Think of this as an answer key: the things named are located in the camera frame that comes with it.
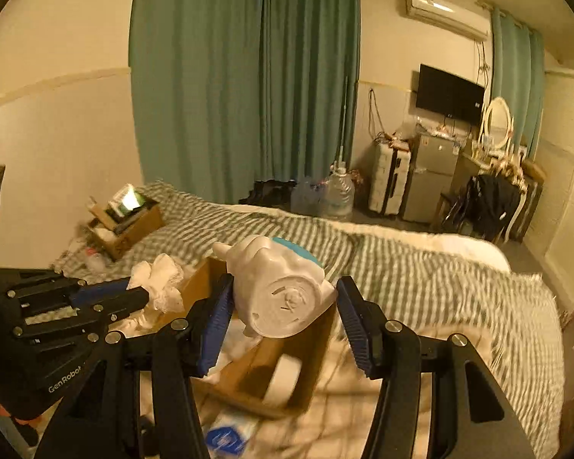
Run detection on green curtain right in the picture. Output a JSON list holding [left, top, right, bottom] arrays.
[[491, 7, 545, 156]]

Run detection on white oval vanity mirror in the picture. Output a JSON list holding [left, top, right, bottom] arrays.
[[479, 96, 513, 152]]

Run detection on blue tissue packet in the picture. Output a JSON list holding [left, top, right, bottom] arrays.
[[205, 411, 259, 458]]

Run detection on black clothes on chair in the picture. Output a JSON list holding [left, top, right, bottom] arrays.
[[440, 173, 528, 244]]

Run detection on green checked bedsheet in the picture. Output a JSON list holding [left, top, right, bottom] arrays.
[[54, 182, 564, 458]]

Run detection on open cardboard box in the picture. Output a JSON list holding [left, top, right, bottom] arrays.
[[150, 255, 339, 419]]

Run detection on silver mini fridge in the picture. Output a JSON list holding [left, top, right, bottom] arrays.
[[401, 134, 459, 224]]

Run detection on black wall television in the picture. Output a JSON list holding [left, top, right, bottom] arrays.
[[416, 64, 485, 127]]

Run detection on small cluttered cardboard box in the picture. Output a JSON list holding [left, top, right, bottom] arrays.
[[86, 184, 165, 261]]

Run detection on white wardrobe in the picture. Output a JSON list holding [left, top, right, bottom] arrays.
[[525, 68, 574, 312]]

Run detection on large clear water jug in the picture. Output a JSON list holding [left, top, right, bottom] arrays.
[[321, 162, 355, 221]]

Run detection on white suitcase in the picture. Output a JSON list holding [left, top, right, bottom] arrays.
[[368, 140, 411, 216]]

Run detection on white wall air conditioner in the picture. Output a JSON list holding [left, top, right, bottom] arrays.
[[405, 0, 491, 42]]

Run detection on green curtain left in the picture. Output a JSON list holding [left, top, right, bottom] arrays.
[[129, 0, 361, 203]]

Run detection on white cloth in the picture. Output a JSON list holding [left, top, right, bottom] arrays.
[[126, 254, 184, 314]]

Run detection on green curtain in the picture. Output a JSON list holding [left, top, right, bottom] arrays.
[[129, 0, 361, 203], [491, 7, 545, 156]]

